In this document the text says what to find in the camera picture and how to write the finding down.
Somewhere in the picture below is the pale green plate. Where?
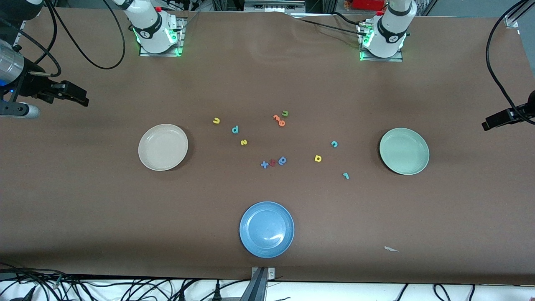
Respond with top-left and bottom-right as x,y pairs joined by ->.
379,128 -> 430,176

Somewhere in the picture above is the beige brown plate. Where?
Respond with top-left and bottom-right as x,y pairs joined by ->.
138,124 -> 189,171

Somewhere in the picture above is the brown table cover sheet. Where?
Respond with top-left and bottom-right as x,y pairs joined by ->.
0,7 -> 535,286

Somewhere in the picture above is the red box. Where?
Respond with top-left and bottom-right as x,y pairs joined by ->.
352,0 -> 385,11

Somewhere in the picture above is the grey power strip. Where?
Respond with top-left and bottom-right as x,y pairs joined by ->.
244,0 -> 306,13

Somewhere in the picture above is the blue plate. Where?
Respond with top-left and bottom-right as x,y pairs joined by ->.
239,201 -> 295,258

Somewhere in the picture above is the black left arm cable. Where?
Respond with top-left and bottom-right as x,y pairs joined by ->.
486,0 -> 535,126

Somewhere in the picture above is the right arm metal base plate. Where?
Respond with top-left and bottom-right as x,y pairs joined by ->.
139,18 -> 185,57

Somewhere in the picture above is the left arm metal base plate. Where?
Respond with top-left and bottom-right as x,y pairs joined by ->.
359,22 -> 404,63

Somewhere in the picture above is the black base cable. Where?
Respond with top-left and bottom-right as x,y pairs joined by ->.
292,16 -> 364,36
331,11 -> 377,26

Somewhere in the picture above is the small metal mounting bracket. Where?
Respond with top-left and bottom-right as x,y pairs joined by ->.
251,267 -> 276,280

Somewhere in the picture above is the grey aluminium extrusion post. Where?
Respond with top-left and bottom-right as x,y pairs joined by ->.
240,268 -> 268,301

